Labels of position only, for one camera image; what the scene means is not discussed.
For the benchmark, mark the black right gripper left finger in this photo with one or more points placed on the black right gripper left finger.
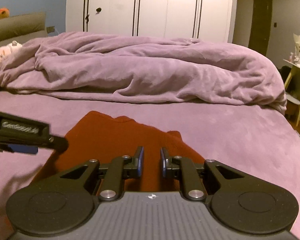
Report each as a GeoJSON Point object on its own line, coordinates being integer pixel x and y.
{"type": "Point", "coordinates": [108, 182]}

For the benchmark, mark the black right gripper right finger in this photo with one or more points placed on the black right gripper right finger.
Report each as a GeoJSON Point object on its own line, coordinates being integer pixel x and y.
{"type": "Point", "coordinates": [197, 181]}

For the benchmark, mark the rust brown knit cardigan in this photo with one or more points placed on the rust brown knit cardigan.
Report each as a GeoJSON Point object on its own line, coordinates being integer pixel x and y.
{"type": "Point", "coordinates": [56, 202]}

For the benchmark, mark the lilac fleece bed sheet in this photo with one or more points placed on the lilac fleece bed sheet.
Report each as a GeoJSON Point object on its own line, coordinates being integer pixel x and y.
{"type": "Point", "coordinates": [254, 139]}

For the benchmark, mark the crumpled lilac duvet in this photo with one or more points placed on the crumpled lilac duvet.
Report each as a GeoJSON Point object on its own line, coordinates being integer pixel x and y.
{"type": "Point", "coordinates": [112, 68]}

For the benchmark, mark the grey green headboard cushion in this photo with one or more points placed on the grey green headboard cushion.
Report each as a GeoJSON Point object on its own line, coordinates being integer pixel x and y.
{"type": "Point", "coordinates": [22, 28]}

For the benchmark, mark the orange plush toy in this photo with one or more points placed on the orange plush toy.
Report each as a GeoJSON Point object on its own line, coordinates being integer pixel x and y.
{"type": "Point", "coordinates": [4, 13]}

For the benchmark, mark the yellow green side table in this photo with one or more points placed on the yellow green side table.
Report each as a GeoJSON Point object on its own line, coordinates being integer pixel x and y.
{"type": "Point", "coordinates": [292, 87]}

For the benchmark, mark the white wardrobe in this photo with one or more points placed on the white wardrobe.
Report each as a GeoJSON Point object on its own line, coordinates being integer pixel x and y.
{"type": "Point", "coordinates": [207, 20]}

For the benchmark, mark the dark doorway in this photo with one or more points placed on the dark doorway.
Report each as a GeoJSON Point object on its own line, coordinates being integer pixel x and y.
{"type": "Point", "coordinates": [260, 26]}

